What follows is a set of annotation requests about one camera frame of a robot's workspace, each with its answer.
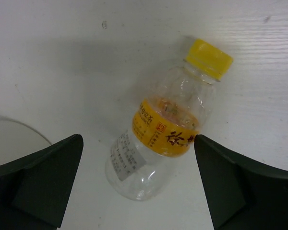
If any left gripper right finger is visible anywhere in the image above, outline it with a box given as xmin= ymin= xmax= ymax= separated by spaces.
xmin=194 ymin=135 xmax=288 ymax=230

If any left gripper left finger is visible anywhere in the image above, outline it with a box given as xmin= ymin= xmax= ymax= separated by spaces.
xmin=0 ymin=134 xmax=84 ymax=230

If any clear bottle yellow label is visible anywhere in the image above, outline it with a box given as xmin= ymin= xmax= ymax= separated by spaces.
xmin=105 ymin=39 xmax=234 ymax=201

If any white bin with black rim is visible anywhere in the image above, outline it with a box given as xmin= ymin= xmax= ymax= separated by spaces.
xmin=0 ymin=115 xmax=52 ymax=166

